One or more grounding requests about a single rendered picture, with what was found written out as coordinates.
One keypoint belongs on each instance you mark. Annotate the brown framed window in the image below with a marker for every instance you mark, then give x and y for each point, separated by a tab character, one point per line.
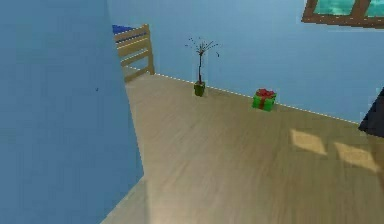
356	16

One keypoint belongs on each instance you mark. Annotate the dark navy furniture block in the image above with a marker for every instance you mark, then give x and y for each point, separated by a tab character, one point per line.
375	118

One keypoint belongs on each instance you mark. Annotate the green gift box red ribbon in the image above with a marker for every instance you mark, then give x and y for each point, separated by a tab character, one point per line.
264	100

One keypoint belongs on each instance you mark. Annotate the thin plant in green pot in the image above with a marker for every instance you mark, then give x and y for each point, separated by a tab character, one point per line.
199	88

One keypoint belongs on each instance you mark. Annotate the pale wooden bed frame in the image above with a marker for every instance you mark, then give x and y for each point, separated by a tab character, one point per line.
136	50

